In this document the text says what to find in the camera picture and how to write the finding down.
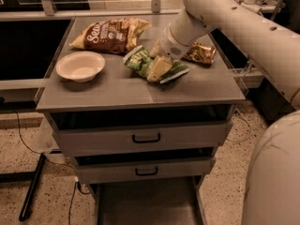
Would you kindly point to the green jalapeno chip bag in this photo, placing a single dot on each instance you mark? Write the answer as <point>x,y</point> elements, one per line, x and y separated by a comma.
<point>139,60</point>

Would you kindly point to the grey drawer cabinet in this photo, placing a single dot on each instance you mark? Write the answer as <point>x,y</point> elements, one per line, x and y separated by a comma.
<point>116,87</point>

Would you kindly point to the grey middle drawer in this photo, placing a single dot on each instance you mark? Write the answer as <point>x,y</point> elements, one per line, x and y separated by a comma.
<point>144,165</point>

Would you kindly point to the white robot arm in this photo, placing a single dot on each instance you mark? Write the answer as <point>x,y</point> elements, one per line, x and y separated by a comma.
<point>272,194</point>

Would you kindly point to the white paper bowl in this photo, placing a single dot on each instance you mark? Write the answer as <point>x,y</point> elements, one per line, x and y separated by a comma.
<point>80,67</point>

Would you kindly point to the grey metal back rail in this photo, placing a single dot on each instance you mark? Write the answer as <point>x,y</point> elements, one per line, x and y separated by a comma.
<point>50,13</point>

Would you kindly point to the small gold snack bag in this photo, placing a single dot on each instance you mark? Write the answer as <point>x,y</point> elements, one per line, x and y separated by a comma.
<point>201,53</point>

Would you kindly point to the grey top drawer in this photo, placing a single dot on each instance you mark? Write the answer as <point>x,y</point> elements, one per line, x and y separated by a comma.
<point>110,132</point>

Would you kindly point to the grey bottom drawer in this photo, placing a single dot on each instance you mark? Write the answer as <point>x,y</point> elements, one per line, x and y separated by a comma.
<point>171,201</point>

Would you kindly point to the black floor stand leg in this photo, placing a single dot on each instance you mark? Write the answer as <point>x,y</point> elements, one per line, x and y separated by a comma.
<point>25,212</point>

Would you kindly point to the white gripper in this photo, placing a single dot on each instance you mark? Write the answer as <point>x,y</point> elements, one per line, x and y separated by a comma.
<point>170,47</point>

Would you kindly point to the brown tortilla chip bag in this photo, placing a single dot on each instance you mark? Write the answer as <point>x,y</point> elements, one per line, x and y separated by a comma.
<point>112,36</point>

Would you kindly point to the grey drawer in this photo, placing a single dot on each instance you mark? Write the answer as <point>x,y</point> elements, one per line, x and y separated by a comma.
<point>171,201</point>
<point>110,132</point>
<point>144,165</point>

